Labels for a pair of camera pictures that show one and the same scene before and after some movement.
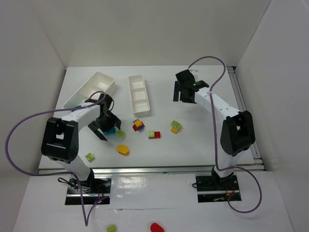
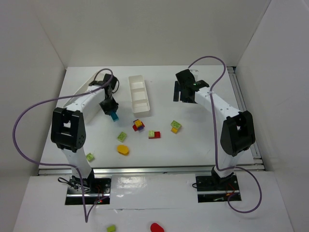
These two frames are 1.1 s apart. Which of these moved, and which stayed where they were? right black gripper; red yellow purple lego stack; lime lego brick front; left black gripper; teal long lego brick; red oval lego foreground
Moved: teal long lego brick; left black gripper
Stayed: red yellow purple lego stack; right black gripper; lime lego brick front; red oval lego foreground
